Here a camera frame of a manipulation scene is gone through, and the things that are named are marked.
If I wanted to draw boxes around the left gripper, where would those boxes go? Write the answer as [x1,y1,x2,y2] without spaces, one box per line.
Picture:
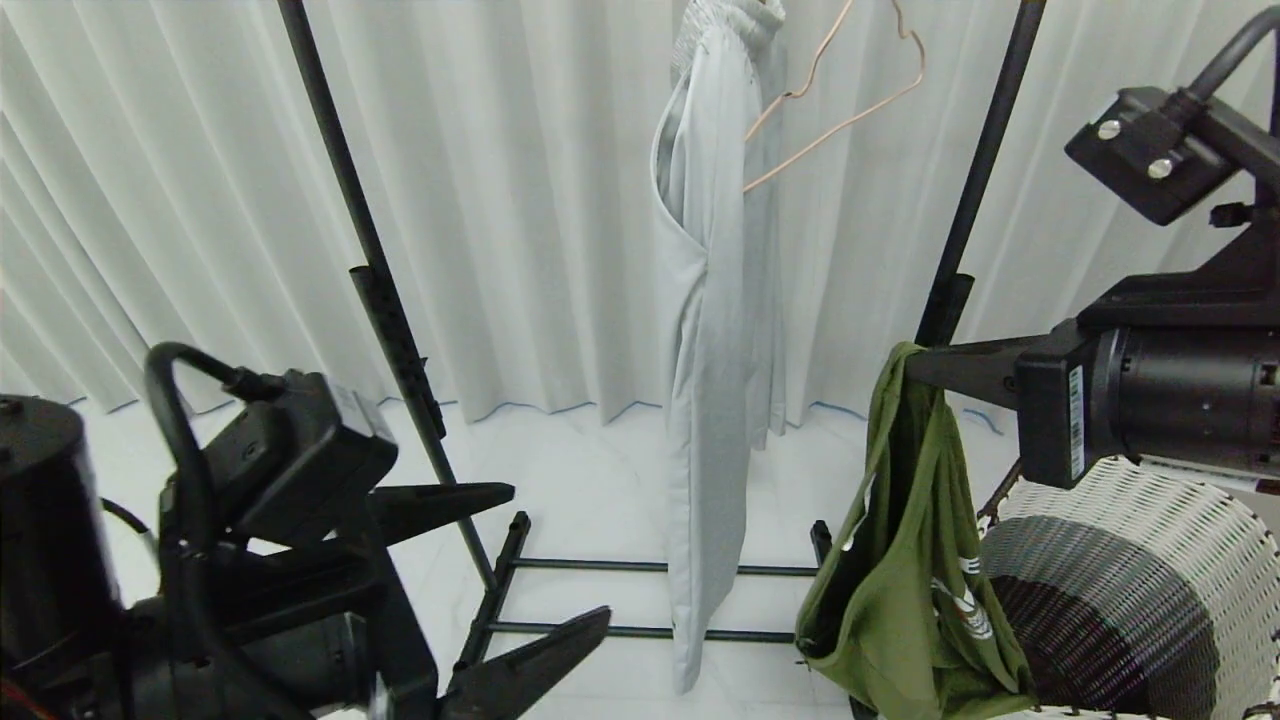
[100,482,611,720]

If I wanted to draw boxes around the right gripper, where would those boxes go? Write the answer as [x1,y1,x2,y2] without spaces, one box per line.
[1015,320,1280,491]

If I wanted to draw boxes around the pale grey shorts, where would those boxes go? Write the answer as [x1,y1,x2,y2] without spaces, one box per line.
[650,0,788,696]

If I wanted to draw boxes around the green garment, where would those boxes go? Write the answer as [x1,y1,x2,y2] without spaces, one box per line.
[795,342,1038,720]

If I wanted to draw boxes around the white laundry basket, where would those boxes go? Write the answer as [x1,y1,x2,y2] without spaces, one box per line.
[975,455,1280,720]

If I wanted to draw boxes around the black clothes rack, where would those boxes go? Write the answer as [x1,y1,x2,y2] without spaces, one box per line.
[278,0,1048,720]

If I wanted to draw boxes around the pink clothes hanger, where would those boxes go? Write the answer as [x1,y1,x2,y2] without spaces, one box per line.
[742,0,926,193]

